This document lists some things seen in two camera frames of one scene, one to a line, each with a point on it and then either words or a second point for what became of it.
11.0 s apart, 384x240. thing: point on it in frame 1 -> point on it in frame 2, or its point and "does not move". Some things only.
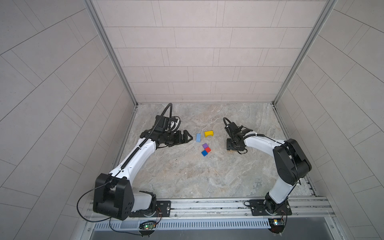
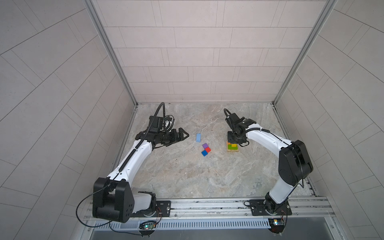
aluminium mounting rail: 297,209 does not move
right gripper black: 228,146 -> 230,141
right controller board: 277,225 does not move
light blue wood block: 198,137 does not move
